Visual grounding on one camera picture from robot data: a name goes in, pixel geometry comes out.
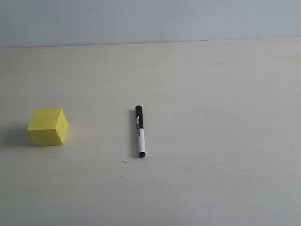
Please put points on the black and white marker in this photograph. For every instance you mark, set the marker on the black and white marker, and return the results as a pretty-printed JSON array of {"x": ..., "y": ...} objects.
[{"x": 140, "y": 132}]

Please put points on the yellow foam cube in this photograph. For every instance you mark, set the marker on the yellow foam cube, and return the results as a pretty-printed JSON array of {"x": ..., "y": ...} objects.
[{"x": 48, "y": 127}]

